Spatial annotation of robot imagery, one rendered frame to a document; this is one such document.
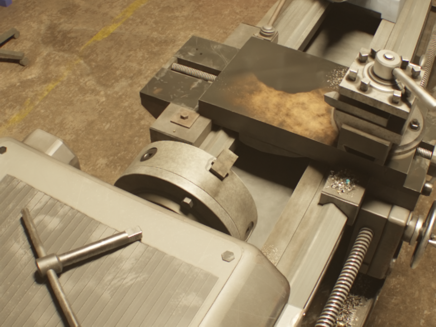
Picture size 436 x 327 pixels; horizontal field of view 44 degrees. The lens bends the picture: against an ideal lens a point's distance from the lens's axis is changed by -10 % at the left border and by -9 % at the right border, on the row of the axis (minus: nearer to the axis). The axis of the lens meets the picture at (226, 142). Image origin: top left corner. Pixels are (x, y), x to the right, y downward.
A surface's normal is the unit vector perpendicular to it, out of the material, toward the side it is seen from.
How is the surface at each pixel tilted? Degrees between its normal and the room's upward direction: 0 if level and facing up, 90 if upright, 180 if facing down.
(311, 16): 48
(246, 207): 65
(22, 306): 0
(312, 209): 0
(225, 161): 27
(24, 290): 0
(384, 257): 90
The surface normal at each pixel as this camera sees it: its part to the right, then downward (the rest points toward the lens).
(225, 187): 0.59, -0.33
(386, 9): -0.45, 0.63
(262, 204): -0.19, -0.61
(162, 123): 0.01, -0.70
